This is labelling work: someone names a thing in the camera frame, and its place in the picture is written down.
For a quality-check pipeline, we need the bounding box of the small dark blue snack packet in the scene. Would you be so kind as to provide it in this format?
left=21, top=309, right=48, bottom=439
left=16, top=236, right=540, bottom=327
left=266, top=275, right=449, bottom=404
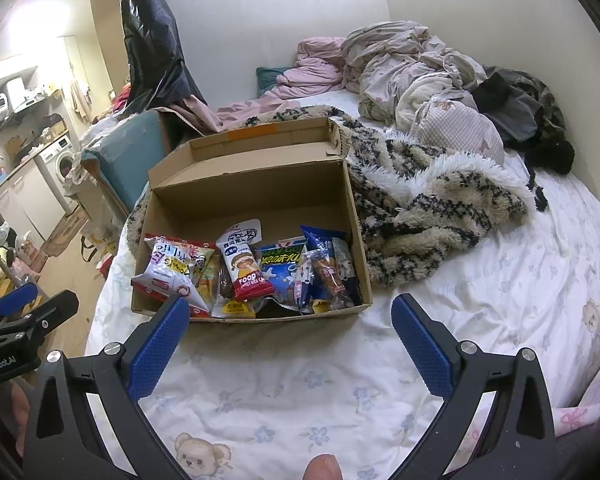
left=329, top=239, right=362, bottom=312

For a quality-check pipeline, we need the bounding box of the red rice cake snack packet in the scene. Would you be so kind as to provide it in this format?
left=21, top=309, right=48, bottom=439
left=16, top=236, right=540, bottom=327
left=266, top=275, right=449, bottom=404
left=216, top=218, right=276, bottom=302

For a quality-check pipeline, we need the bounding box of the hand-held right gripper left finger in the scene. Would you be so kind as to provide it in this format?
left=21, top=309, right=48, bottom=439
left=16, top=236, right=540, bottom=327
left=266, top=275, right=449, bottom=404
left=27, top=294, right=192, bottom=480

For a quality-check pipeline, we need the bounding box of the white cabinet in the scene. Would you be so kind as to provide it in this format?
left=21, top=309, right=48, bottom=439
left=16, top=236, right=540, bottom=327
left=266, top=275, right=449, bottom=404
left=0, top=160, right=52, bottom=247

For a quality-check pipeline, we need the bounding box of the fuzzy beige black striped blanket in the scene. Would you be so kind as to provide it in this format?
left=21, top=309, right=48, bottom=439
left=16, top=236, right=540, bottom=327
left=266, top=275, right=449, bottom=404
left=125, top=105, right=537, bottom=287

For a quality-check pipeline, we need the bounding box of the black plastic bag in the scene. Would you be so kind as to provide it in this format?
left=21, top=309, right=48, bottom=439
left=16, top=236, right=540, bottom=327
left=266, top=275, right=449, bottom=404
left=118, top=0, right=207, bottom=112

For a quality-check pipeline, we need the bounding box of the white red-edged snack packet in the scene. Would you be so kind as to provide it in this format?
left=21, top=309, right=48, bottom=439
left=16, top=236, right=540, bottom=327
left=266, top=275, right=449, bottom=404
left=131, top=233, right=216, bottom=320

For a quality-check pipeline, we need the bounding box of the dark clothes pile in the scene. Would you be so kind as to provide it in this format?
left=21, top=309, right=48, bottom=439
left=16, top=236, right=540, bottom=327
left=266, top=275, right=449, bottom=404
left=472, top=65, right=577, bottom=212

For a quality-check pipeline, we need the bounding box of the brown door mat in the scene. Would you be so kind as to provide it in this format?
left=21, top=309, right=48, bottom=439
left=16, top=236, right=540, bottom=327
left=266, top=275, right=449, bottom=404
left=42, top=207, right=89, bottom=257

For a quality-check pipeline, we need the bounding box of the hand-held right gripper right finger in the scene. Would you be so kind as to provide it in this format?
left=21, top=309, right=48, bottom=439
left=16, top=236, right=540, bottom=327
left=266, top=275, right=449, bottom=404
left=391, top=294, right=557, bottom=480

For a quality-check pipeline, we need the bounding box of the pink blanket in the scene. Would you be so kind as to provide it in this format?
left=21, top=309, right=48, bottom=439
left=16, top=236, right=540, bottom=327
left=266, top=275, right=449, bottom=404
left=215, top=36, right=349, bottom=126

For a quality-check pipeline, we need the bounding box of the person's left hand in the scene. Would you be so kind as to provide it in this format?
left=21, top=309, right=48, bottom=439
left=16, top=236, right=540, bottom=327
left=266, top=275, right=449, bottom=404
left=0, top=377, right=32, bottom=456

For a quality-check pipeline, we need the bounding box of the brown cardboard box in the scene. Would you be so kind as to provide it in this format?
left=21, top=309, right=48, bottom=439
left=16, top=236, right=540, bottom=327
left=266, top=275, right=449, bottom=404
left=131, top=116, right=374, bottom=322

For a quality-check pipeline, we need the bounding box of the white hanging towel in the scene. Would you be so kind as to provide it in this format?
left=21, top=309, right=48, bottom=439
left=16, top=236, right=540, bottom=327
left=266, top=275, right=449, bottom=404
left=70, top=80, right=94, bottom=122

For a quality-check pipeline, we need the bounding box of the white yellow tote bag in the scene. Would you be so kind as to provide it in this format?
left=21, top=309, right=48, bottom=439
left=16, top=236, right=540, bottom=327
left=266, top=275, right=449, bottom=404
left=80, top=220, right=117, bottom=264

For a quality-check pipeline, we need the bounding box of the teal pillow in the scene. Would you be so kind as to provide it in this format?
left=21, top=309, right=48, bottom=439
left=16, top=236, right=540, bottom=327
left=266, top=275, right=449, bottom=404
left=256, top=66, right=297, bottom=97

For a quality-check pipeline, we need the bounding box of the white bear print bedsheet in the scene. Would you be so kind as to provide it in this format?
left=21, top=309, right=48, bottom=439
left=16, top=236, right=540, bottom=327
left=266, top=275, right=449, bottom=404
left=85, top=94, right=600, bottom=480

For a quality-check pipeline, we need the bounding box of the white washing machine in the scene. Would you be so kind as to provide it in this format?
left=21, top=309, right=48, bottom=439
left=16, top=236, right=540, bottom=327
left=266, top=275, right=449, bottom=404
left=35, top=137, right=79, bottom=212

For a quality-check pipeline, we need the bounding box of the person's right hand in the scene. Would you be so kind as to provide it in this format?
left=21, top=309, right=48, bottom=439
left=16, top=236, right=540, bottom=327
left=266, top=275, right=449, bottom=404
left=305, top=454, right=342, bottom=480

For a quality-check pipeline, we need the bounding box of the blue popcorn snack packet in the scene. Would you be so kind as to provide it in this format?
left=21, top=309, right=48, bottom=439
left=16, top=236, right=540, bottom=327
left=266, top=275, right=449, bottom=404
left=257, top=236, right=311, bottom=312

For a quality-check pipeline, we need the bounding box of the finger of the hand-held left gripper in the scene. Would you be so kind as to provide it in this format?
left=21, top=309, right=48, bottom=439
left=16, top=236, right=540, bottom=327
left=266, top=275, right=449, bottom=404
left=0, top=282, right=39, bottom=322
left=10, top=290, right=80, bottom=337

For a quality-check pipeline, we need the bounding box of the pink bow print cloth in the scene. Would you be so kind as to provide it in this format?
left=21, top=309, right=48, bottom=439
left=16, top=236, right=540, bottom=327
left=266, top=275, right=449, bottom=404
left=554, top=360, right=600, bottom=437

